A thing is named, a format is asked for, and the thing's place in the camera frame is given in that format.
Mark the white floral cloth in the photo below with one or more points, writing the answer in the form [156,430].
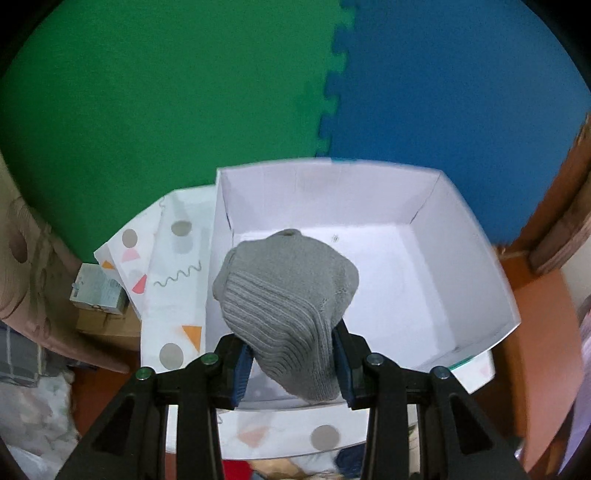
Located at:
[32,424]

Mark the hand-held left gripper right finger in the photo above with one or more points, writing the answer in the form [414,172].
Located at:
[345,371]

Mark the pink floral blanket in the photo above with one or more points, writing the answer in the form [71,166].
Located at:
[32,277]

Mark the small teal box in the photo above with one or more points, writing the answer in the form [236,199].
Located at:
[99,288]

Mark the grey plaid cloth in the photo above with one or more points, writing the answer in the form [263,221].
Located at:
[23,355]

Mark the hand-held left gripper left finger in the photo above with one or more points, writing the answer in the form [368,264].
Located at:
[242,374]

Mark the white cardboard box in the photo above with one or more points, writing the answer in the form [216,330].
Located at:
[415,286]

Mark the green foam mat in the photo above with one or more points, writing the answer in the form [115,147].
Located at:
[161,106]

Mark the brown cardboard box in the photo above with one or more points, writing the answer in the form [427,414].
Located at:
[108,330]

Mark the white patterned nightstand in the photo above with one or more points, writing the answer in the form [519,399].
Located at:
[180,318]

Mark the blue foam mat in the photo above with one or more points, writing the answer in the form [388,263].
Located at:
[452,101]

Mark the patterned white cover sheet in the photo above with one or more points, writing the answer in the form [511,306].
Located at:
[127,242]

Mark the grey knitted underwear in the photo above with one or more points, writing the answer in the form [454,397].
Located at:
[286,295]

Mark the wooden furniture frame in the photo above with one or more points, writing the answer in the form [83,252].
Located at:
[565,217]

